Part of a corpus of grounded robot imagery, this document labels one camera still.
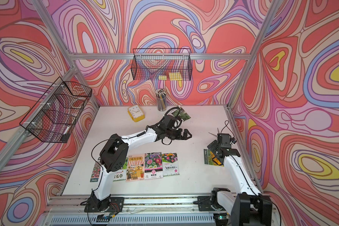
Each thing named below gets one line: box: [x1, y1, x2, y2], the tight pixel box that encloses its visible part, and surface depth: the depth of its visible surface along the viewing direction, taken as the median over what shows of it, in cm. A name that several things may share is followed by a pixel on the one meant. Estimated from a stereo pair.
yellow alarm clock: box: [127, 104, 146, 123], surface depth 114 cm
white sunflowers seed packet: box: [161, 152, 180, 177], surface depth 90 cm
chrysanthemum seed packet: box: [144, 152, 164, 180], surface depth 88 cm
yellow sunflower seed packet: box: [203, 148, 225, 167], surface depth 91 cm
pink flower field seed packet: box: [89, 161, 102, 183], surface depth 86 cm
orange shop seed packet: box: [126, 153, 145, 183], surface depth 86 cm
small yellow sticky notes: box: [158, 75, 168, 81], surface depth 84 cm
